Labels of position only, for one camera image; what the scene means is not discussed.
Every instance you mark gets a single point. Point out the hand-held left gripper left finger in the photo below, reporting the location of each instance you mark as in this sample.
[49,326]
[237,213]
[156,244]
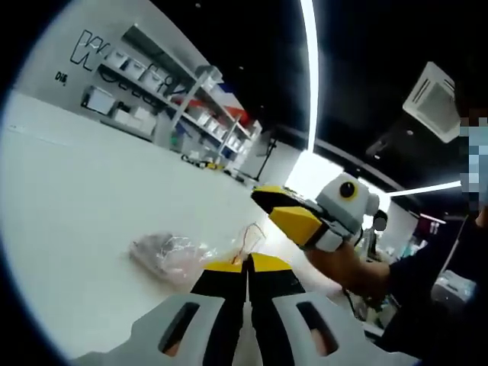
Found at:
[221,305]

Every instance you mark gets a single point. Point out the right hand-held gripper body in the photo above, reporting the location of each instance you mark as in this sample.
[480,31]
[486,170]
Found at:
[343,209]

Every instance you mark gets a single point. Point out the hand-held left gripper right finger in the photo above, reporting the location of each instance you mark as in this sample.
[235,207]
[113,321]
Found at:
[274,305]

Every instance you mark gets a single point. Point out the clear resealable bag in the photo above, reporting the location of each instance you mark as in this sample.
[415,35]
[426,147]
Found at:
[164,255]

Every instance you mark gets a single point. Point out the person's right hand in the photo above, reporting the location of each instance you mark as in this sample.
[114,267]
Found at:
[343,267]

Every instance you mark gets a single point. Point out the black tripod stand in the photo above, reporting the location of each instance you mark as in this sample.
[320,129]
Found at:
[267,156]

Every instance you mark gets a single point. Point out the small dark table clutter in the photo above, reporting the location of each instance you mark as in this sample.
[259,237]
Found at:
[207,164]

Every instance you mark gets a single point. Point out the short ceiling light strip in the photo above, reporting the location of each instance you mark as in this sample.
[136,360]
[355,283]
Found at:
[427,189]

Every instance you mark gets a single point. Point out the long ceiling light strip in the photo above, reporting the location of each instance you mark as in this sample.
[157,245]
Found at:
[312,76]

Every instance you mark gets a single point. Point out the grey metal shelving unit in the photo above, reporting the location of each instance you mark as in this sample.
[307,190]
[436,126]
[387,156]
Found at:
[190,99]

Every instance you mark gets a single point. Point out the ceiling air conditioner unit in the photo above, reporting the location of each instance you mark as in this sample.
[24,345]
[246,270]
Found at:
[431,99]

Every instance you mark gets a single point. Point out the row of white storage bins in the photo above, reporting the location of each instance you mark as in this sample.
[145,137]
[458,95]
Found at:
[100,101]

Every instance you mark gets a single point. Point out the white partition with letter print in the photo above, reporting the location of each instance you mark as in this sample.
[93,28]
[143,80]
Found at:
[45,49]

